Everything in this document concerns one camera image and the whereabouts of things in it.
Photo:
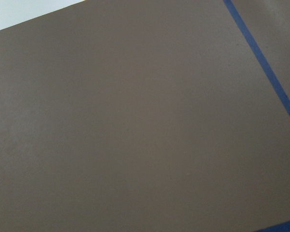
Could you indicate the brown paper table mat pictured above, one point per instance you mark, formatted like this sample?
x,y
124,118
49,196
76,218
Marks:
x,y
139,116

